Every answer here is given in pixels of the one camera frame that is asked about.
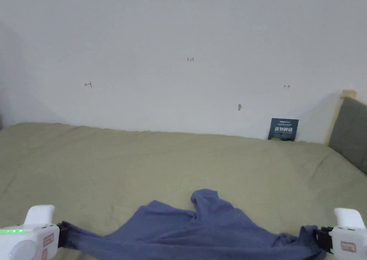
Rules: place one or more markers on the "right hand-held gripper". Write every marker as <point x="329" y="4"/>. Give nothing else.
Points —
<point x="348" y="237"/>

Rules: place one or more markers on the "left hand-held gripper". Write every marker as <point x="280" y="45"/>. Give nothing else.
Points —
<point x="27" y="237"/>

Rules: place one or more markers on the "blue shirt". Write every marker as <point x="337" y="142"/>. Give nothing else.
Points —
<point x="200" y="228"/>

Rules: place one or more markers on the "bed with pale green sheet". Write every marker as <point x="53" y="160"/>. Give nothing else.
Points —
<point x="143" y="162"/>

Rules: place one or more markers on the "grey padded headboard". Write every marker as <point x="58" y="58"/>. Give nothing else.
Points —
<point x="351" y="131"/>

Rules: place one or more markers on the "dark blue card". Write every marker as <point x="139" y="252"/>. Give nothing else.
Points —
<point x="283" y="129"/>

